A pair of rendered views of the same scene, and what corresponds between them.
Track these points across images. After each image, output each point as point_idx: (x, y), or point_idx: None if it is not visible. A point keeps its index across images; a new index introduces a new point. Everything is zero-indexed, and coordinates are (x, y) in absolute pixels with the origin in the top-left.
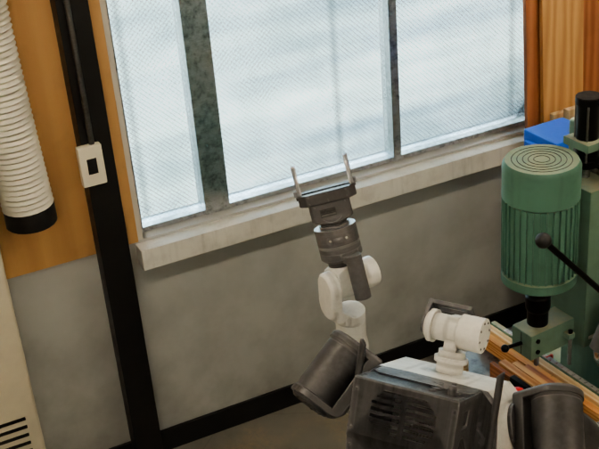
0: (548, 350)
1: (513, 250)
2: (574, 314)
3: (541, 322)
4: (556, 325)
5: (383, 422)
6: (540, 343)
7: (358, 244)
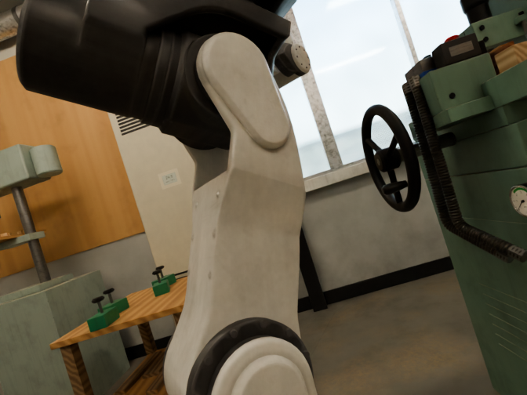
0: (500, 39)
1: None
2: (522, 1)
3: (481, 12)
4: (502, 13)
5: None
6: (486, 30)
7: None
